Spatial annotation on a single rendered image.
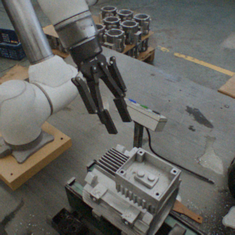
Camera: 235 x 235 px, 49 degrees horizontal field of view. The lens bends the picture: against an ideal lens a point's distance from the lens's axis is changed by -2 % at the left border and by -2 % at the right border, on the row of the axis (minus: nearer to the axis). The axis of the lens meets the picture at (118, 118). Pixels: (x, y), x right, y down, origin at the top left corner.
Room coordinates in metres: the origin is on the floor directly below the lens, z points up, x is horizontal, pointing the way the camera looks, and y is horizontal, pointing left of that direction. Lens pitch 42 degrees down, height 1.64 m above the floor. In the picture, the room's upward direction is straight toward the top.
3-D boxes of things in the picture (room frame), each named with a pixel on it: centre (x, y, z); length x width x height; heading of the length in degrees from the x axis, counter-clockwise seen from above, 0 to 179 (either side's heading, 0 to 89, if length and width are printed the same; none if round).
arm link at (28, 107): (0.74, 0.38, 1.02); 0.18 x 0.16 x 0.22; 142
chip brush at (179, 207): (0.47, -0.20, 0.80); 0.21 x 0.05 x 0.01; 54
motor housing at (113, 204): (0.39, -0.04, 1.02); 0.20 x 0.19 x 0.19; 52
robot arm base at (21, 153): (0.72, 0.40, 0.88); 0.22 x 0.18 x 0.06; 142
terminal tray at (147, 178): (0.36, -0.07, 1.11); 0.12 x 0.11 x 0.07; 52
